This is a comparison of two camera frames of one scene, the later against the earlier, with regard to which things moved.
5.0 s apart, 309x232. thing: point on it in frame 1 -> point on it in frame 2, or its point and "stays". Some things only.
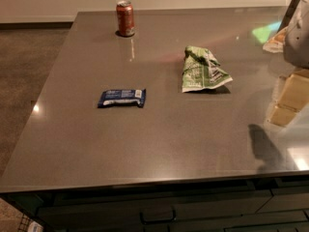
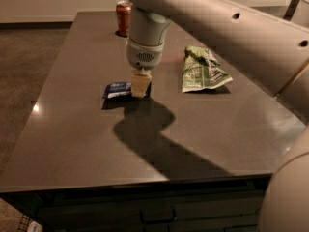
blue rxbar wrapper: [123, 98] -> [118, 89]
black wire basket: [28, 224] stays
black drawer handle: [158, 220] stays
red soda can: [126, 17] stays
